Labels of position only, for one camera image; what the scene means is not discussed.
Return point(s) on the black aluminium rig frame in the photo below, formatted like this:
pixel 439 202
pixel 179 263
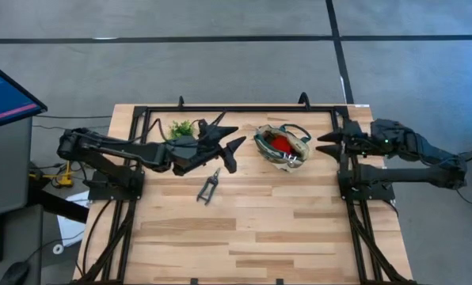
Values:
pixel 240 109

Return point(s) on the green plant in white pot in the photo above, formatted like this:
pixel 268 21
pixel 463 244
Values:
pixel 180 128

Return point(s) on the black frame hook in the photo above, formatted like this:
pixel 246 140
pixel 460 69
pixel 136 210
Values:
pixel 181 103
pixel 308 102

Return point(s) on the blue-screen computer monitor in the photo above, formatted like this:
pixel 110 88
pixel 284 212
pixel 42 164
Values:
pixel 2 95

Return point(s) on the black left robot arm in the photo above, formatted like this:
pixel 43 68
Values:
pixel 101 148

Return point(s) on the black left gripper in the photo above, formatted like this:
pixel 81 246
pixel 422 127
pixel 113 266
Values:
pixel 188 152

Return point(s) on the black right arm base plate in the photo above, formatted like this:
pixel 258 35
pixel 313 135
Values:
pixel 378 194

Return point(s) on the white paper sheet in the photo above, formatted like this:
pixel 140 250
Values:
pixel 71 229

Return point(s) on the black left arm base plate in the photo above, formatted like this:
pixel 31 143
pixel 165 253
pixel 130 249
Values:
pixel 101 194

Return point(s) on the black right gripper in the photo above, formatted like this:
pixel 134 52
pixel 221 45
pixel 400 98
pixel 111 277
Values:
pixel 356 142

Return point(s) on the beige green gardening bag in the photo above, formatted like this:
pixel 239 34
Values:
pixel 303 152

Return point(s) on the yellow clamp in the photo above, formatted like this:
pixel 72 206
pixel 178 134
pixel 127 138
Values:
pixel 65 180

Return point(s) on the black computer mouse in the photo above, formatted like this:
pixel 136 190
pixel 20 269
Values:
pixel 14 274

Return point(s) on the grey operator desk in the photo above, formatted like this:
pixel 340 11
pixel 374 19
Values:
pixel 6 166

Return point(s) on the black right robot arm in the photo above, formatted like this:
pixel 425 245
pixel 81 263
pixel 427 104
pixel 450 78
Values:
pixel 418 174

